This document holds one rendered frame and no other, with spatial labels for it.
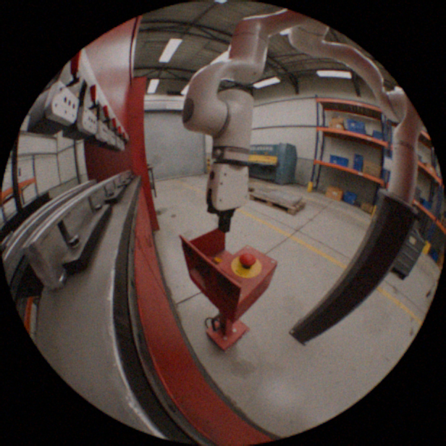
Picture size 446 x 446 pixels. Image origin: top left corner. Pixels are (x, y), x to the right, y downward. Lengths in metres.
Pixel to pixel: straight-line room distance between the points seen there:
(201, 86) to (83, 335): 0.37
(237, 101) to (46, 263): 0.43
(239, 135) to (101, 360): 0.38
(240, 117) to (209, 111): 0.07
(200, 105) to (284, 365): 1.21
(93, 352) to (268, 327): 1.04
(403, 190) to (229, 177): 0.54
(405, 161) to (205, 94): 0.57
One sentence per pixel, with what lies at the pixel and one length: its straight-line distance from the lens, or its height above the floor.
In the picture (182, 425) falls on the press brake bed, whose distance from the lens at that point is 0.24.
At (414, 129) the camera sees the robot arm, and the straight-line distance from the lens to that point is 0.63.
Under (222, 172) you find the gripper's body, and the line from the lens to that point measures 0.26.
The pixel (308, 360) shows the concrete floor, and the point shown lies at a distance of 1.16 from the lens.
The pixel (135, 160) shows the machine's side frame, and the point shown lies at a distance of 1.90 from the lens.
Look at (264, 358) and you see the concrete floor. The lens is 1.05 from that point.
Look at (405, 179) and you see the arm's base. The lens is 0.57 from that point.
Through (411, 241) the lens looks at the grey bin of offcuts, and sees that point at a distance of 2.63.
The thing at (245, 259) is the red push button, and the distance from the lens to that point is 0.29.
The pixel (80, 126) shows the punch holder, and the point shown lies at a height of 1.18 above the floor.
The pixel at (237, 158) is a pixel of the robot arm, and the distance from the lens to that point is 0.27.
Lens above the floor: 1.01
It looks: 29 degrees down
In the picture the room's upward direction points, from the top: straight up
